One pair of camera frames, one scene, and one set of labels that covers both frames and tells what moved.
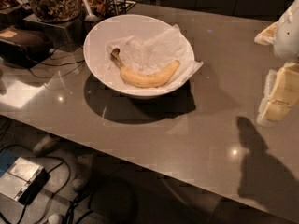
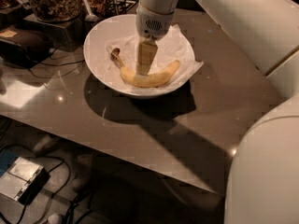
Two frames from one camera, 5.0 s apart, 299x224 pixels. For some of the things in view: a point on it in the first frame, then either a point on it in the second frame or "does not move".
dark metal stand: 66,35 does not move
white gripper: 288,35 -> 151,26
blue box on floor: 7,160 does not move
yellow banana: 146,79 does not move
